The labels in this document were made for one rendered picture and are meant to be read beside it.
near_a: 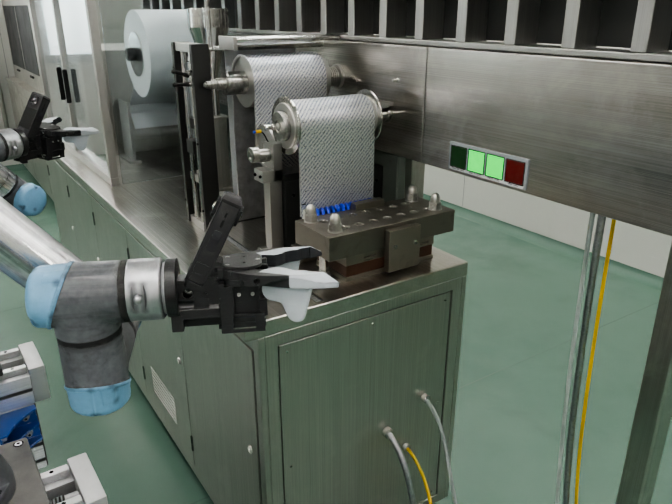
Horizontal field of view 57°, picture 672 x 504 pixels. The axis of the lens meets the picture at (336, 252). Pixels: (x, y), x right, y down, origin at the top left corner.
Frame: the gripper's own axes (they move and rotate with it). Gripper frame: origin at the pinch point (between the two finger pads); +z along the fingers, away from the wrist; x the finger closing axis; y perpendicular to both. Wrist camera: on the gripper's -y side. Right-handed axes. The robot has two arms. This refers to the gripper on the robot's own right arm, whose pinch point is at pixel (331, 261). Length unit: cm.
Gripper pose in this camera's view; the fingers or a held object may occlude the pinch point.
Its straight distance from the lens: 76.9
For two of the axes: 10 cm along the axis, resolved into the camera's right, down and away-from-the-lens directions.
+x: 1.6, 2.3, -9.6
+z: 9.9, -0.6, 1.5
